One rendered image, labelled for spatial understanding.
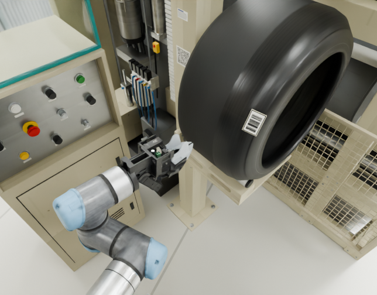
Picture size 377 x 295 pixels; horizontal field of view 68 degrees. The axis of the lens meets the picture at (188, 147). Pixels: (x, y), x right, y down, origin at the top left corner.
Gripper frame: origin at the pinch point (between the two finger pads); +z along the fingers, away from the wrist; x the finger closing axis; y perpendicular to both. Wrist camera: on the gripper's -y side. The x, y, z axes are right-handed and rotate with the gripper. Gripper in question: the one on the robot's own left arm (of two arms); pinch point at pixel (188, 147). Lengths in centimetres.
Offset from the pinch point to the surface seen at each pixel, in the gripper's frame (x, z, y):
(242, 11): 9.1, 24.7, 28.2
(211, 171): 7.1, 23.4, -33.6
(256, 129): -11.8, 11.0, 9.0
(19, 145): 56, -31, -24
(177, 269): 9, 14, -121
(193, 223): 24, 41, -117
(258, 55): -3.2, 17.3, 23.2
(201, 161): 13.4, 23.8, -33.2
